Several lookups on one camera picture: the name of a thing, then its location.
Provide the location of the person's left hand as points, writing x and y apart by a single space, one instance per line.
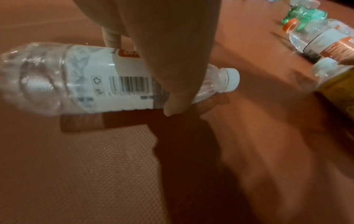
155 26

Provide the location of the clear white-label plastic bottle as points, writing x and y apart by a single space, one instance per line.
91 81

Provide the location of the green crushed plastic bottle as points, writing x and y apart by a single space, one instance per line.
304 13

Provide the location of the clear crushed plastic bottle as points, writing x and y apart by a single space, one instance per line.
304 2

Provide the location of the clear orange-cap plastic bottle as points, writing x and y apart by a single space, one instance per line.
320 36

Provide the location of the yellow-label white-cap plastic bottle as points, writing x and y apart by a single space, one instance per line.
336 83

